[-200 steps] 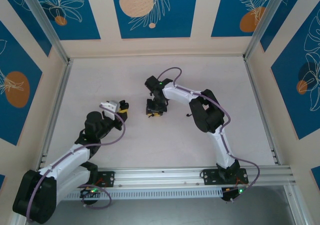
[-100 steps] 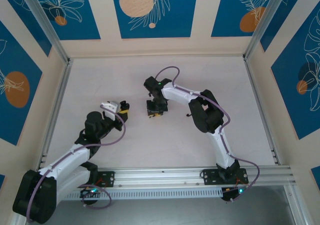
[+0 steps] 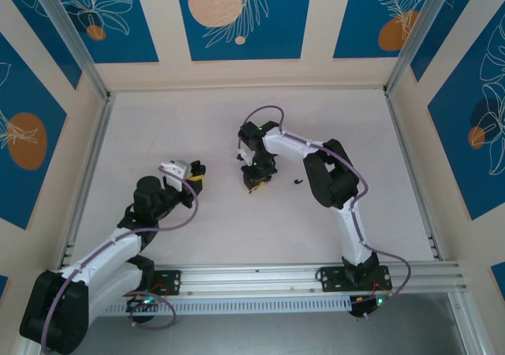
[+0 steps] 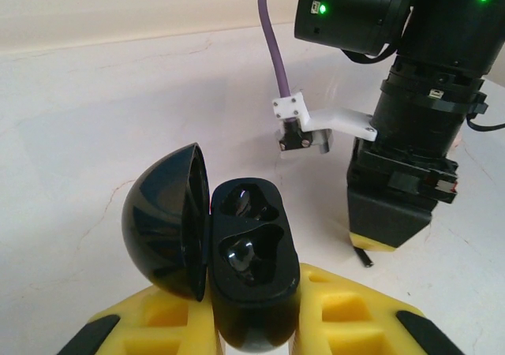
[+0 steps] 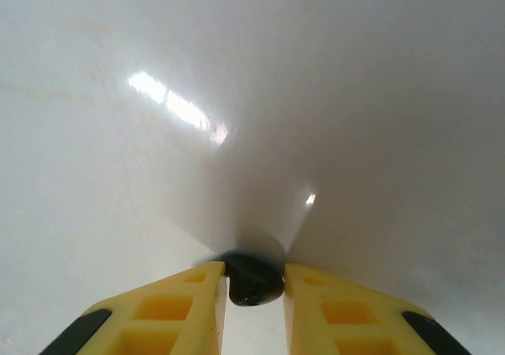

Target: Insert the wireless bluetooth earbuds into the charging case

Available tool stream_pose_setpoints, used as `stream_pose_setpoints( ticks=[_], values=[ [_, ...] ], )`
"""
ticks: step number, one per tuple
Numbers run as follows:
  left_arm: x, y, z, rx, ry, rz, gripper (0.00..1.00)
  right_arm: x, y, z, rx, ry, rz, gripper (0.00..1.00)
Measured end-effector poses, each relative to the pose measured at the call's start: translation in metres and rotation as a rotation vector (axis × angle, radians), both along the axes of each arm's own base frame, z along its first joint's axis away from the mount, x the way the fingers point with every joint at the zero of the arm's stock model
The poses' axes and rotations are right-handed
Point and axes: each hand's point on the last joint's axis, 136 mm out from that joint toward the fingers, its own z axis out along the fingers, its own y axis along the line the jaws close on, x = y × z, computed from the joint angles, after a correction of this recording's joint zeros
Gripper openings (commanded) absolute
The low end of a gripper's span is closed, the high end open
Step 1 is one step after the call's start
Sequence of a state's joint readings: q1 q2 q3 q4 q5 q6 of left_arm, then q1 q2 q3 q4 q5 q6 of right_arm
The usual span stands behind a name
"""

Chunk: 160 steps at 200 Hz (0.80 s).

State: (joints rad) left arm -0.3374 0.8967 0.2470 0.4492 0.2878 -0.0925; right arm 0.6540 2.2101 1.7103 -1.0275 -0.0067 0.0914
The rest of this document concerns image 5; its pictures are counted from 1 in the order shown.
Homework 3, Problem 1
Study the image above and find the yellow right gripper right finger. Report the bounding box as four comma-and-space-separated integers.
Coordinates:
282, 262, 473, 355

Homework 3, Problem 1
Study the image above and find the black wireless earbud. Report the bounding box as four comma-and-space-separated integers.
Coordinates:
222, 251, 286, 308

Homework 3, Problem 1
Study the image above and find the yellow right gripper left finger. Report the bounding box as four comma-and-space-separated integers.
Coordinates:
37, 260, 230, 355

